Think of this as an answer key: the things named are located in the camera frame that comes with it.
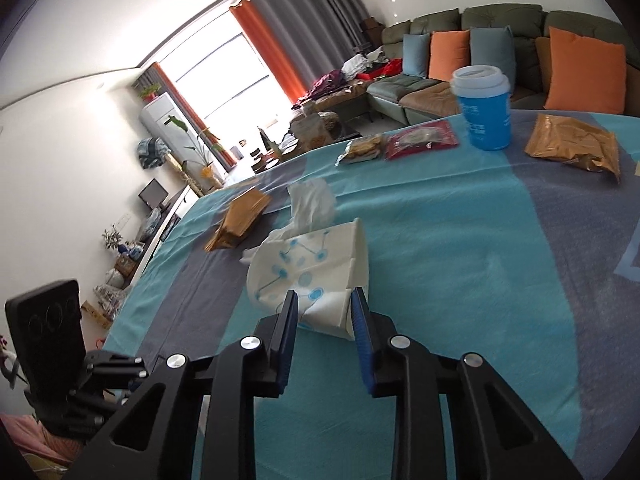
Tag glass coffee table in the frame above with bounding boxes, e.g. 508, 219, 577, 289
247, 125, 361, 173

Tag group of jars and bottles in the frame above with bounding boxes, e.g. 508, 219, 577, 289
287, 110, 346, 153

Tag clear biscuit packet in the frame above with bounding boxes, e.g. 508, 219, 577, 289
334, 133, 385, 167

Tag white standing air conditioner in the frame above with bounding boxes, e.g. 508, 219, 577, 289
139, 92, 226, 188

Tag red snack packet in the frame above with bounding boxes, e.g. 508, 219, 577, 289
382, 121, 460, 162

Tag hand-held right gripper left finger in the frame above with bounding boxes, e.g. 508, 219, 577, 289
62, 289, 300, 480

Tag white TV stand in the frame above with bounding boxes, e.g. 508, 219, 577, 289
95, 182, 201, 321

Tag floor fan with cloth cover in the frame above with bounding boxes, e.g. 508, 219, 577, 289
137, 137, 201, 196

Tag white tissue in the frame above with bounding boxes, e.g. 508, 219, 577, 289
287, 177, 337, 236

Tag green sofa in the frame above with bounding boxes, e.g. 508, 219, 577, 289
295, 5, 640, 126

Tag red cloth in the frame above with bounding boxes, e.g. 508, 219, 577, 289
357, 58, 403, 81

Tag teal and grey tablecloth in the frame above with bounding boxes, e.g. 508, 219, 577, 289
102, 107, 640, 480

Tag gold snack packet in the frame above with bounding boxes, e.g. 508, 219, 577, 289
524, 112, 622, 183

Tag black monitor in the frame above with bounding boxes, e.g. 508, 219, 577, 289
138, 178, 170, 209

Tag window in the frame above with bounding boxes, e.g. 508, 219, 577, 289
175, 30, 296, 126

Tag white clothes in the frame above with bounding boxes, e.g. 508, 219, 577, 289
342, 52, 373, 76

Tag blue cushion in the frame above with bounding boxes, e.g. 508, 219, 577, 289
469, 26, 517, 92
402, 33, 432, 78

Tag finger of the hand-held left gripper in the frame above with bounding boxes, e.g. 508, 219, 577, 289
82, 351, 151, 386
60, 387, 123, 441

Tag maroon clothes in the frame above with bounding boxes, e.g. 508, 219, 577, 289
292, 72, 346, 106

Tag dark stacked boxes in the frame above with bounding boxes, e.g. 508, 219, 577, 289
361, 16, 386, 48

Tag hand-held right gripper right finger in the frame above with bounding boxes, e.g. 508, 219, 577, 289
350, 287, 583, 480

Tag crushed white paper cup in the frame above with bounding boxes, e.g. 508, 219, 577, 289
241, 218, 370, 341

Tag tall leafy plant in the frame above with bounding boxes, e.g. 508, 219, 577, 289
165, 115, 226, 181

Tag orange cushion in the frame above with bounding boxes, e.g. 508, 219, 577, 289
428, 30, 471, 82
544, 26, 627, 114

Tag blue cup with white lid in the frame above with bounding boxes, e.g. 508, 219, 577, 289
451, 64, 512, 152

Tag gold foil wrapper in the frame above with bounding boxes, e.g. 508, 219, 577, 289
204, 187, 272, 252

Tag grey and orange curtain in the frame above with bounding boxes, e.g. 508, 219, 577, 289
137, 62, 236, 171

